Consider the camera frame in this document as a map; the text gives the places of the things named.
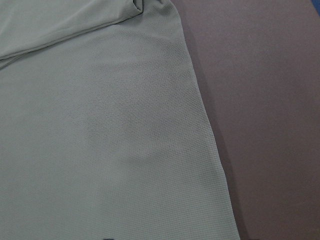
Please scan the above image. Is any olive green long-sleeve shirt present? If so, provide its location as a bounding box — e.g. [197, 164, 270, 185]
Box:
[0, 0, 240, 240]

